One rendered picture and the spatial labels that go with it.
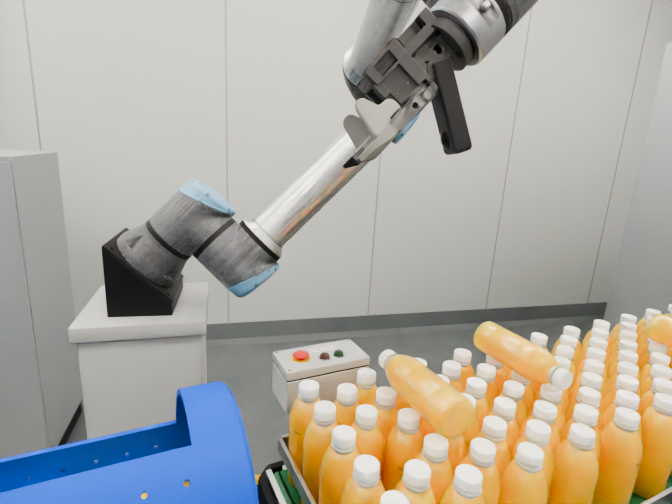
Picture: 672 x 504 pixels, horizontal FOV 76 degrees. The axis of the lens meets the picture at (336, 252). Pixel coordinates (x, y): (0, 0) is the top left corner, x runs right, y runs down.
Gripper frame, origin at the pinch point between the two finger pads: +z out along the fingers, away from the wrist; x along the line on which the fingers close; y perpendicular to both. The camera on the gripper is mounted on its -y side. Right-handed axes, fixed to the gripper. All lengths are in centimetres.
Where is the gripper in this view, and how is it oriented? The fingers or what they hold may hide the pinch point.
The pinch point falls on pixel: (353, 169)
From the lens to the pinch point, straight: 56.1
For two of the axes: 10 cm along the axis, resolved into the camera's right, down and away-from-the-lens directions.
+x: 0.9, 1.5, -9.8
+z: -6.9, 7.3, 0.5
